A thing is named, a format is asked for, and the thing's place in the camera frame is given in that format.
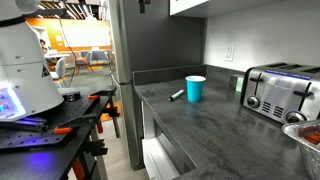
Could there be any white pen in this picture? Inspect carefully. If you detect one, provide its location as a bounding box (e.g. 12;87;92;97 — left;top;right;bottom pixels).
168;89;185;102

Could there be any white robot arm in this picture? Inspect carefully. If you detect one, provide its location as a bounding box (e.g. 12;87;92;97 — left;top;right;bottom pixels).
0;0;63;122

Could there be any light blue cup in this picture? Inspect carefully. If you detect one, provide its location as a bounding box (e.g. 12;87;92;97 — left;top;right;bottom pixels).
186;75;206;102

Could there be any grey refrigerator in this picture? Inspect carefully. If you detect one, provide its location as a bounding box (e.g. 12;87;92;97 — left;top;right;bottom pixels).
108;0;205;170

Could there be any small green glass block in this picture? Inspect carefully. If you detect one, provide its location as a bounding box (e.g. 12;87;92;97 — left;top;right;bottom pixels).
229;74;244;92

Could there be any black orange clamp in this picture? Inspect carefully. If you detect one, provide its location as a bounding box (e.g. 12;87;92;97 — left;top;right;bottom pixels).
54;113;103;134

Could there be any white upper cabinet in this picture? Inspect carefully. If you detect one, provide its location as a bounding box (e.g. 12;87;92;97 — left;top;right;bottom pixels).
169;0;283;18

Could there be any silver toaster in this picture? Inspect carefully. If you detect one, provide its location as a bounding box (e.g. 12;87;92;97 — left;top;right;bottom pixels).
240;62;320;124

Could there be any black perforated robot table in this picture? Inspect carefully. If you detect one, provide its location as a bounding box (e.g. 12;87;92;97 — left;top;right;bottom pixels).
0;86;116;180

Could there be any aluminium foil tray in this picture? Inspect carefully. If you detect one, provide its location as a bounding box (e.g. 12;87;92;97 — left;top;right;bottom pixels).
282;120;320;180

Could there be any white wall outlet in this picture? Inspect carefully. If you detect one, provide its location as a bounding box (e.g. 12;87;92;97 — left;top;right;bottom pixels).
224;45;235;62

